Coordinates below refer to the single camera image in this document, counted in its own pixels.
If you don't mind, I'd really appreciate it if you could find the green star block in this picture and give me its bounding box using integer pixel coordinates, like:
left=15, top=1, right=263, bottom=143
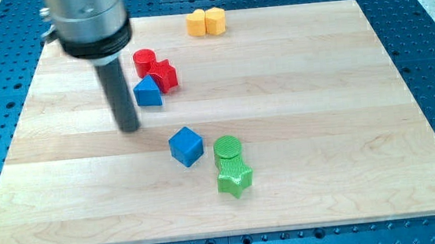
left=216, top=156, right=253, bottom=198

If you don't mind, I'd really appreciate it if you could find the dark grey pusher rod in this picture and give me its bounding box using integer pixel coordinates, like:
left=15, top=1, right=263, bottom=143
left=94, top=58, right=140, bottom=133

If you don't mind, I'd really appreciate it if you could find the blue triangular block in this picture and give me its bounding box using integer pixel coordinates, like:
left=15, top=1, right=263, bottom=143
left=133, top=74, right=163, bottom=106

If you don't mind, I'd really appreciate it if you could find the blue cube block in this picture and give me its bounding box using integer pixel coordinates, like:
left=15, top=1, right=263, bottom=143
left=168, top=127, right=205, bottom=168

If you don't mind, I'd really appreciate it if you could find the yellow heart block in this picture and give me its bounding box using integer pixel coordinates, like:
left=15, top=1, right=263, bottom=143
left=186, top=9, right=206, bottom=37

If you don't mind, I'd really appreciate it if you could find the yellow hexagon block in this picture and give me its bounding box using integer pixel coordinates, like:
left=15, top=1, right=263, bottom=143
left=205, top=7, right=226, bottom=35

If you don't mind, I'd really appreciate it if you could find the red cylinder block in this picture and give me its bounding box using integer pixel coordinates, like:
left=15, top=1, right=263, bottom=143
left=132, top=48, right=156, bottom=78

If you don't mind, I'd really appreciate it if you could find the red star block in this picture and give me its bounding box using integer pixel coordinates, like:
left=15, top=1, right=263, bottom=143
left=148, top=59, right=179, bottom=94

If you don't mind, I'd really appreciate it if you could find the green cylinder block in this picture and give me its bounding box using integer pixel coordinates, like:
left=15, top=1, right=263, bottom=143
left=213, top=135, right=242, bottom=167

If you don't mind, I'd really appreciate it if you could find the light wooden board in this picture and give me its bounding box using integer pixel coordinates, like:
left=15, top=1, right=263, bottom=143
left=0, top=0, right=435, bottom=244

